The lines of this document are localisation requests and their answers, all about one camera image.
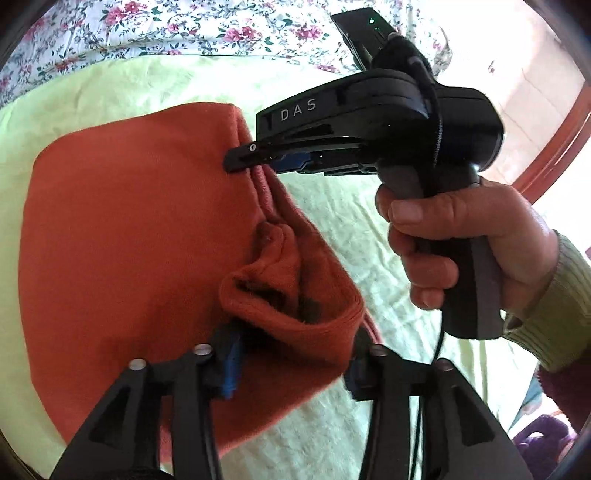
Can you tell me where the white floral bedsheet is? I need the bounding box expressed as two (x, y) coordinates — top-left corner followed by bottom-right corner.
(0, 0), (453, 104)

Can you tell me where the dark red fleece garment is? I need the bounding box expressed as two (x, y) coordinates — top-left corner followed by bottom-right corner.
(538, 360), (591, 425)

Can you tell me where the red-brown wooden bed frame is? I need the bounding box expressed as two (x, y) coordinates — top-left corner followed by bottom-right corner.
(510, 83), (591, 206)

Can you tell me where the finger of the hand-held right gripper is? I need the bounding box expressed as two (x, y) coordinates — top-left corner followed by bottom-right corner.
(272, 147), (379, 177)
(224, 134), (361, 174)

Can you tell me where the person's right forearm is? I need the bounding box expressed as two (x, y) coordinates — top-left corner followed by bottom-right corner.
(503, 231), (591, 374)

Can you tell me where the black cable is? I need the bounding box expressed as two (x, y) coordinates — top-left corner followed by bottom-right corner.
(413, 318), (446, 480)

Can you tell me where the orange knit sweater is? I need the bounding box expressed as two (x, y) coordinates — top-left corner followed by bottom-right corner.
(18, 102), (384, 457)

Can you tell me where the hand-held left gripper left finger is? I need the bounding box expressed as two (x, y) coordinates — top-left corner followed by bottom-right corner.
(48, 323), (243, 480)

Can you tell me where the light green blanket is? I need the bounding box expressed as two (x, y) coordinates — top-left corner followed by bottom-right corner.
(0, 53), (555, 476)

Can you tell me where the purple fuzzy cloth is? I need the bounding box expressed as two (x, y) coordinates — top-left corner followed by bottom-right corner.
(512, 413), (583, 467)

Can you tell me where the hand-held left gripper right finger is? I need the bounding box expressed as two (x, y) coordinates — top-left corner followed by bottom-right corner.
(344, 325), (518, 480)

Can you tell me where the person's right hand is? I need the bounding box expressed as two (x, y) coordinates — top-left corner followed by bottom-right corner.
(375, 175), (561, 311)

